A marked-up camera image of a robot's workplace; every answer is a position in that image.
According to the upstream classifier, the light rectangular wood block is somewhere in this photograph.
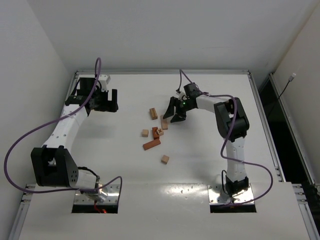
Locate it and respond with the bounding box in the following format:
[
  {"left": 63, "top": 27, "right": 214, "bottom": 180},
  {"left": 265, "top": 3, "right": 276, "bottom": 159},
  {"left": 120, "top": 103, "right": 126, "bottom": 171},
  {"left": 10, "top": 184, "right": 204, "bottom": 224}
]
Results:
[{"left": 149, "top": 107, "right": 158, "bottom": 120}]

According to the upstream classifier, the brown arch wood block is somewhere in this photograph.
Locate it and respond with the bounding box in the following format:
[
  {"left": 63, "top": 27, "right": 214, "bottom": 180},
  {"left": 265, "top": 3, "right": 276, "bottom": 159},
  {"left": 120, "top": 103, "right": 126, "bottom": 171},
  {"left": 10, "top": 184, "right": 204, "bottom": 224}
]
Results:
[{"left": 152, "top": 127, "right": 160, "bottom": 140}]

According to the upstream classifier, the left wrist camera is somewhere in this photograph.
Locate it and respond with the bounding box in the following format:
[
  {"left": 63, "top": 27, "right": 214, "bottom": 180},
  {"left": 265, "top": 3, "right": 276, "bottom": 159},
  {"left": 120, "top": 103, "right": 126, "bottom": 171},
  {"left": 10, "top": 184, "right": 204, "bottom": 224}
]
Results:
[{"left": 97, "top": 74, "right": 111, "bottom": 92}]

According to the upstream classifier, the reddish long wood block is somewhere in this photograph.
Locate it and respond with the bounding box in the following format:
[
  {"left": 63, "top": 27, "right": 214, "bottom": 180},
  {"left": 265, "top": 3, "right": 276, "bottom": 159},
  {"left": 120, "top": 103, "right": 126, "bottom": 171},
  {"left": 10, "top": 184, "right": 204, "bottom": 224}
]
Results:
[{"left": 142, "top": 138, "right": 161, "bottom": 151}]

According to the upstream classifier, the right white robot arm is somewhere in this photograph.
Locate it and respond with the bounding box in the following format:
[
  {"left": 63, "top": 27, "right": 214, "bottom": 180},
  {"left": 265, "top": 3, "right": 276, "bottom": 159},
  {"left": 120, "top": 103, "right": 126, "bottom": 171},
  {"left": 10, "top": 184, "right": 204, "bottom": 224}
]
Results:
[{"left": 162, "top": 82, "right": 250, "bottom": 197}]

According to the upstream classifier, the black wall cable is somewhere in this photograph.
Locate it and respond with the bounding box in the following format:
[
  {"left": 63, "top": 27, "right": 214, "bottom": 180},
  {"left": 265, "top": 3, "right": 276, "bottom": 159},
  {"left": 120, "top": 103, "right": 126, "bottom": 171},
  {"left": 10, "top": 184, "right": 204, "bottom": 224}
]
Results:
[{"left": 264, "top": 72, "right": 297, "bottom": 118}]

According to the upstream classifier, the letter N wood cube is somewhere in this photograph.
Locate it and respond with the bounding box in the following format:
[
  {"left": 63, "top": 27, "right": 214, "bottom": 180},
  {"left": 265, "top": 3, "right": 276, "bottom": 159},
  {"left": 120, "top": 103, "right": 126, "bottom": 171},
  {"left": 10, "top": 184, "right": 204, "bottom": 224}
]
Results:
[{"left": 155, "top": 128, "right": 164, "bottom": 136}]

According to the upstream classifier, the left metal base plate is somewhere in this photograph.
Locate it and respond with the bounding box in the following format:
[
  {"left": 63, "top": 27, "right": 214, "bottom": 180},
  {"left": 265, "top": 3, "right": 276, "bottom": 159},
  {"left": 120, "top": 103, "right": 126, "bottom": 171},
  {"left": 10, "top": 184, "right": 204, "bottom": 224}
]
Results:
[{"left": 73, "top": 184, "right": 120, "bottom": 205}]

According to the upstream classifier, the letter Q wood cube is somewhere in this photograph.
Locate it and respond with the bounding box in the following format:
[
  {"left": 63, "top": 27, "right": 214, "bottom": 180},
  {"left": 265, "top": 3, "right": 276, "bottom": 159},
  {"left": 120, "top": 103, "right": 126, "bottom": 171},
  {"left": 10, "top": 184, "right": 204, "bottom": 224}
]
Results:
[{"left": 141, "top": 129, "right": 149, "bottom": 138}]

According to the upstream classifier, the lone light wood cube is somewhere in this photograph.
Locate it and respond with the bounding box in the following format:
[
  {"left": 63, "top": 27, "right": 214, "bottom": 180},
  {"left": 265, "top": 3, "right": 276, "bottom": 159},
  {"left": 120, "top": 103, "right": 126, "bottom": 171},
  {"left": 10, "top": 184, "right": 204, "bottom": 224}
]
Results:
[{"left": 161, "top": 155, "right": 170, "bottom": 165}]

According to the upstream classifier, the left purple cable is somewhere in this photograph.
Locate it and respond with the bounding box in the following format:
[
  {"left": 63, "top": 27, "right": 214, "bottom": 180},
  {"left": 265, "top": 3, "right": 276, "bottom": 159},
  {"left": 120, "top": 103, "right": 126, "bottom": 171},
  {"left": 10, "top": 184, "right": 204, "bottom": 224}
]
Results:
[{"left": 3, "top": 57, "right": 123, "bottom": 198}]

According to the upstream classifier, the metal base plate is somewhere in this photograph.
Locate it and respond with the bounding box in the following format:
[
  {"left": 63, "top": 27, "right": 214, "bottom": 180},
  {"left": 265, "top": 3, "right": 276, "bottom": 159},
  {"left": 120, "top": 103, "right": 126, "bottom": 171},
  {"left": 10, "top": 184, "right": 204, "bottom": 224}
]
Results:
[
  {"left": 73, "top": 184, "right": 120, "bottom": 205},
  {"left": 207, "top": 184, "right": 256, "bottom": 206}
]

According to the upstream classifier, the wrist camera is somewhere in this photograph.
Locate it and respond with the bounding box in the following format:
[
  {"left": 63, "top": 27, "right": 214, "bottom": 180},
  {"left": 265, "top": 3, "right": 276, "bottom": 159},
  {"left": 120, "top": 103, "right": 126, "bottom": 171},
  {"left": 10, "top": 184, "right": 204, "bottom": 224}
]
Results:
[
  {"left": 176, "top": 91, "right": 187, "bottom": 101},
  {"left": 97, "top": 74, "right": 111, "bottom": 92}
]

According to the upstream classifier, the purple cable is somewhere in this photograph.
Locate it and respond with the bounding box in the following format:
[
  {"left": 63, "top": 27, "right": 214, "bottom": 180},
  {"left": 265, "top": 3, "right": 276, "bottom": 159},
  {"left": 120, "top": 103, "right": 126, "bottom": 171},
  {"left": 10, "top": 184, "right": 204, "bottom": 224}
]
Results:
[
  {"left": 3, "top": 57, "right": 123, "bottom": 198},
  {"left": 179, "top": 69, "right": 274, "bottom": 206}
]

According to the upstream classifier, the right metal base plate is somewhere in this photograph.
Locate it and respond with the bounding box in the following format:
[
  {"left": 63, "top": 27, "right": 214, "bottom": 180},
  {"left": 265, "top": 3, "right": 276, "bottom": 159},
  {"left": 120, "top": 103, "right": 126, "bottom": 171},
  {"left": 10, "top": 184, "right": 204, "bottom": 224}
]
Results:
[{"left": 207, "top": 184, "right": 256, "bottom": 206}]

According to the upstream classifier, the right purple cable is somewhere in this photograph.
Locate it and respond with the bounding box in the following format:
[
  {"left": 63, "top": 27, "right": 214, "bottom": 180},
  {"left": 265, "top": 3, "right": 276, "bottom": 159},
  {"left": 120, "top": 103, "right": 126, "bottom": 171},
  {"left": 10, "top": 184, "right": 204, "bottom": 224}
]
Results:
[{"left": 179, "top": 69, "right": 274, "bottom": 206}]

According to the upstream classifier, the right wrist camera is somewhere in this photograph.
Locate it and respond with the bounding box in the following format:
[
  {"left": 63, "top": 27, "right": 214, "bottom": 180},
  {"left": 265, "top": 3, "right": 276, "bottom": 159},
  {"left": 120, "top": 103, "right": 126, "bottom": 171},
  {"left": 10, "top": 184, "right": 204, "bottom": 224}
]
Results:
[{"left": 176, "top": 91, "right": 187, "bottom": 101}]

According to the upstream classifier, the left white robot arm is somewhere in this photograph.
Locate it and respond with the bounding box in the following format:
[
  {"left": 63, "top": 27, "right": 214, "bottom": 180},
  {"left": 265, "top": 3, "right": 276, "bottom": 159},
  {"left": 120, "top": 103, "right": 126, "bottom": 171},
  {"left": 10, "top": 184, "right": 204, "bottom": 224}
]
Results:
[{"left": 30, "top": 74, "right": 119, "bottom": 189}]

